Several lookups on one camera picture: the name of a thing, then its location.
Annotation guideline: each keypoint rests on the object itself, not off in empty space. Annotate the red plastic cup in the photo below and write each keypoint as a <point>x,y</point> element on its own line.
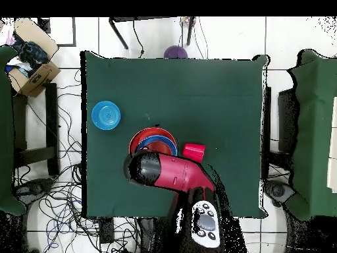
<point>193,151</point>

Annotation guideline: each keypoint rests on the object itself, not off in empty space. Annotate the green cloth covered table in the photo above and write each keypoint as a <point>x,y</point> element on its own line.
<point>313,131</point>
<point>6,131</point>

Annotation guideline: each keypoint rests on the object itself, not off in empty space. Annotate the black stand base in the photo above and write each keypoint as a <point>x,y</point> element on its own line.
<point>34,188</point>
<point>279,191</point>

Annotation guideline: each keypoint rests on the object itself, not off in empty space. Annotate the purple plastic bowl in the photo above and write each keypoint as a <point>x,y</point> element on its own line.
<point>176,52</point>

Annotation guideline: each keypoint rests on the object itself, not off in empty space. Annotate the dark green tablecloth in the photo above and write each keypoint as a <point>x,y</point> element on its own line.
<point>118,79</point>

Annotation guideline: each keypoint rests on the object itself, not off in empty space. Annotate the large blue plastic bowl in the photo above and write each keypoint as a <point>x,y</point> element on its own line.
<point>172,145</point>

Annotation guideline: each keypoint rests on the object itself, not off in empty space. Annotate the small orange flat-bottomed bowl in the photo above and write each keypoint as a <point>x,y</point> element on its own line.
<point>160,147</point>

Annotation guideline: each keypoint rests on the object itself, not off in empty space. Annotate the small blue flat-bottomed bowl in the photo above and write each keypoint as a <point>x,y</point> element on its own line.
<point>106,115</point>

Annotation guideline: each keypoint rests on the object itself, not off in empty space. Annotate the black box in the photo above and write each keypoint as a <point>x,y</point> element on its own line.
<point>43,25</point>

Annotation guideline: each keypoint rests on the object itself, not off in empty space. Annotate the black metal table frame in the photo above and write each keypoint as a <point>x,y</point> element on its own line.
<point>190,31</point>

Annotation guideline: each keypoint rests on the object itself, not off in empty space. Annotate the dark clothes bundle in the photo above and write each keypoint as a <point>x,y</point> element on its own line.
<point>33,54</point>

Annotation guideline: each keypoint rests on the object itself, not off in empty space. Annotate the black power strip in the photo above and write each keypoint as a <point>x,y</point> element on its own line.
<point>106,230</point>

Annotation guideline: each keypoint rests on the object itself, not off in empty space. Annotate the beige board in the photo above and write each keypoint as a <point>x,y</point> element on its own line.
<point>333,145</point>

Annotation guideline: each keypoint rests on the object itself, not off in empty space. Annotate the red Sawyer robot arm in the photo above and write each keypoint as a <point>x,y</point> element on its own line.
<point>179,171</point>

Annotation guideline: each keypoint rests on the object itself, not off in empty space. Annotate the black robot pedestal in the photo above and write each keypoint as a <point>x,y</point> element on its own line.
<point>150,234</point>

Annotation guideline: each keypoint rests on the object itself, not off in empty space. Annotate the black bench frame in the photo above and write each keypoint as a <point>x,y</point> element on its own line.
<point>51,118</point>

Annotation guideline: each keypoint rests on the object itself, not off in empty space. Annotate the large orange plastic bowl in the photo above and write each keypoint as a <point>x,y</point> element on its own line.
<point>142,134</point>

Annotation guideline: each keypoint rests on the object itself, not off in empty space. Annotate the cardboard box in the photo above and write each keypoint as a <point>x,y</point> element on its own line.
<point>40,79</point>

